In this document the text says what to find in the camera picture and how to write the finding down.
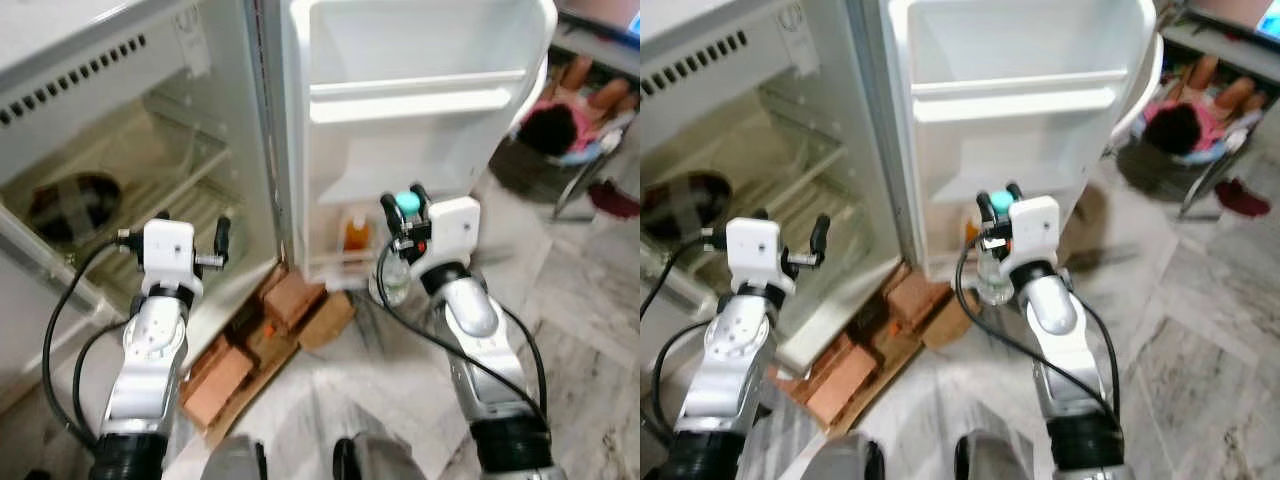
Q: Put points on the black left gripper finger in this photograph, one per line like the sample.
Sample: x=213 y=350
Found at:
x=821 y=236
x=130 y=239
x=713 y=239
x=222 y=238

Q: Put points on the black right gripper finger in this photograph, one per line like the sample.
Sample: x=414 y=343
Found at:
x=985 y=210
x=1014 y=192
x=422 y=196
x=389 y=213

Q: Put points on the clear bottle with teal cap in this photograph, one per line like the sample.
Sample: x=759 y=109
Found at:
x=407 y=203
x=1001 y=202

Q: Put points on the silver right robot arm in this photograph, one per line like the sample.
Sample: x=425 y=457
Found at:
x=1055 y=310
x=470 y=310

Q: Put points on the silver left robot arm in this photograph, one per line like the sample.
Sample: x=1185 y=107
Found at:
x=730 y=360
x=150 y=360

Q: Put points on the ribbed clear fridge shelf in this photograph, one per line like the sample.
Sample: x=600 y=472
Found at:
x=190 y=215
x=810 y=210

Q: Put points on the grey fridge cabinet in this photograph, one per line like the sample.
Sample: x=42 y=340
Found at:
x=690 y=150
x=90 y=160

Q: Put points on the orange drink bottle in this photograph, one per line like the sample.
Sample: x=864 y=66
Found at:
x=357 y=235

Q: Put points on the dark round bowl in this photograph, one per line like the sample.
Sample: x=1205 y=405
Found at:
x=60 y=215
x=680 y=210

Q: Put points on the white door shelf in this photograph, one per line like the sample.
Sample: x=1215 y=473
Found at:
x=410 y=107
x=1010 y=106

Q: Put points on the red clay brick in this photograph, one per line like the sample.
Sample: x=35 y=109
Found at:
x=215 y=385
x=915 y=300
x=295 y=298
x=840 y=385

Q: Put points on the white vented freezer panel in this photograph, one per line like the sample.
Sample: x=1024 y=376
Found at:
x=720 y=100
x=100 y=110

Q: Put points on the person in pink shirt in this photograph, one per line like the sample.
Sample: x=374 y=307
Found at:
x=548 y=130
x=1172 y=128

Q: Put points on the white label sticker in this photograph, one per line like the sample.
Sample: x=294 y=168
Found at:
x=793 y=40
x=192 y=35

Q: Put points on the grey robot left leg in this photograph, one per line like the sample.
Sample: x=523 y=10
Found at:
x=840 y=462

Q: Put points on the grey robot leg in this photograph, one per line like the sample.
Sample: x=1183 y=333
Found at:
x=385 y=462
x=1000 y=462
x=840 y=462

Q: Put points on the grey robot right leg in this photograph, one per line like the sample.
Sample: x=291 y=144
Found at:
x=1000 y=462
x=385 y=462

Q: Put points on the grey desk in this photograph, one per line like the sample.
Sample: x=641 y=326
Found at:
x=590 y=40
x=1215 y=40

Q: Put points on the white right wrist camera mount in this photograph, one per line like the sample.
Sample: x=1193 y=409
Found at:
x=1035 y=232
x=455 y=230

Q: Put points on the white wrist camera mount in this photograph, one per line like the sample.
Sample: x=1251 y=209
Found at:
x=168 y=255
x=455 y=230
x=1035 y=232
x=752 y=255

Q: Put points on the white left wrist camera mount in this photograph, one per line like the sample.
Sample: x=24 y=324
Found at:
x=168 y=255
x=752 y=255

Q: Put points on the white door shelf rail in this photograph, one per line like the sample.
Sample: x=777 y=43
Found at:
x=1020 y=84
x=420 y=85

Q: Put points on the metal frame chair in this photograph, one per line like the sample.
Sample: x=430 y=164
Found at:
x=1205 y=155
x=590 y=155

